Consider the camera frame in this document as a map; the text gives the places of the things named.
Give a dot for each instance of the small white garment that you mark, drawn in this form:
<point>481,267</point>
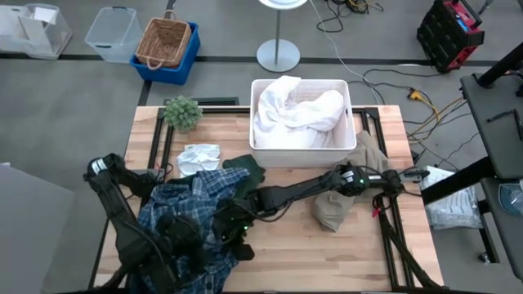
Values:
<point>198,159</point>

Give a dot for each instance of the white plastic laundry basket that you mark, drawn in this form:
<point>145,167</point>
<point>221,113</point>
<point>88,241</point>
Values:
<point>304,157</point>

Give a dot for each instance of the black slanted pole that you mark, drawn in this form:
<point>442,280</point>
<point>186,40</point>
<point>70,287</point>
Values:
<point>500,67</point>

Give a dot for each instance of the khaki beige garment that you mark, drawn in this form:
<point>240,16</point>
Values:
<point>331,210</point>

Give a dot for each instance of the large white shirt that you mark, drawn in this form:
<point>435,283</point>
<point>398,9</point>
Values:
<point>294,118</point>

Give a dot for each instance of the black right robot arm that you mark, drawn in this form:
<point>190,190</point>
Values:
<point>302,190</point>

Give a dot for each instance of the clear plastic bag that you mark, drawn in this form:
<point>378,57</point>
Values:
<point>453,208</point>

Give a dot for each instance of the clear plastic bin with paper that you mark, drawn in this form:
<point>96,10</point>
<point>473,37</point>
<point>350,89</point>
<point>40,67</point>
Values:
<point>37,32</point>

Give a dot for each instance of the brown wicker basket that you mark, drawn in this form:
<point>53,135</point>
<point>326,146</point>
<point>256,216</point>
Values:
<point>163,41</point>

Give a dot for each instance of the red and black toolbox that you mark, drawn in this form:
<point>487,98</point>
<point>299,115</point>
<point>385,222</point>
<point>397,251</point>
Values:
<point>445,36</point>

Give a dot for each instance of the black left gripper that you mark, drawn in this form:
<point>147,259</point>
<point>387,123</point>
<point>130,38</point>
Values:
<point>184,237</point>

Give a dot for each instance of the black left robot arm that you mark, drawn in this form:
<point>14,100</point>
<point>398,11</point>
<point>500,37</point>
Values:
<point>122,228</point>

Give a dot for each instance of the blue and white round object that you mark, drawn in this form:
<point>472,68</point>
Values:
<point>512,200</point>

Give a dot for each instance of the green artificial plant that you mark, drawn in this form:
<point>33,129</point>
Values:
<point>182,113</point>

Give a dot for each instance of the grey flat panel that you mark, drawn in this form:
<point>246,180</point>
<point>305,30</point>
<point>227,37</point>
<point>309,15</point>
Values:
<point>32,228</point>

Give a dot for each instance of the green knit cardigan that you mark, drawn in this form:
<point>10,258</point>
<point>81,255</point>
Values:
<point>245,171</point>

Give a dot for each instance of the floor lamp with round base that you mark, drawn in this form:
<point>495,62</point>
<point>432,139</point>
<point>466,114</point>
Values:
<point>278,55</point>

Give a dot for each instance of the black steel stand frame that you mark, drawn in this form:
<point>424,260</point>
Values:
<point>457,183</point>

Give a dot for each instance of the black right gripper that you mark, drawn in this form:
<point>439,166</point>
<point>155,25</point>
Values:
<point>237,212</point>

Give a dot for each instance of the blue plaid shirt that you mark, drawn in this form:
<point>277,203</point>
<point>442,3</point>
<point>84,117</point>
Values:
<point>192,196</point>

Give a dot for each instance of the black aluminium table frame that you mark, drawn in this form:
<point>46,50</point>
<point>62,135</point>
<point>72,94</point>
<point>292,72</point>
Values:
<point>369,111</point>

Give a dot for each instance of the black tool on cart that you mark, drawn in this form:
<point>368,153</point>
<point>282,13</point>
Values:
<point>502,115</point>

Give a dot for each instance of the grey cart table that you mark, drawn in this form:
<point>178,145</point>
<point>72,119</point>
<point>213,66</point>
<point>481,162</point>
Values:
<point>498,134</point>

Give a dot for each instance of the blue plastic bin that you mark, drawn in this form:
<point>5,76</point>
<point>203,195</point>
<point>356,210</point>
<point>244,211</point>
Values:
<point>171,75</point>

